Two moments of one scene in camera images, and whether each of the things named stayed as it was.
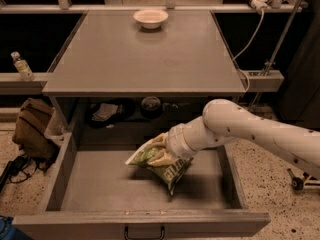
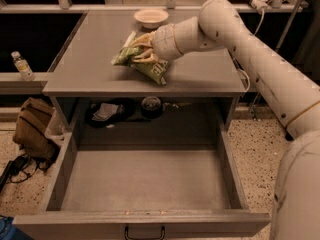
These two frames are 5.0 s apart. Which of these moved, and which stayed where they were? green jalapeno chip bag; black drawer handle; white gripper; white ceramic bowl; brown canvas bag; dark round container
Moved: green jalapeno chip bag; white gripper
Stayed: brown canvas bag; white ceramic bowl; black drawer handle; dark round container
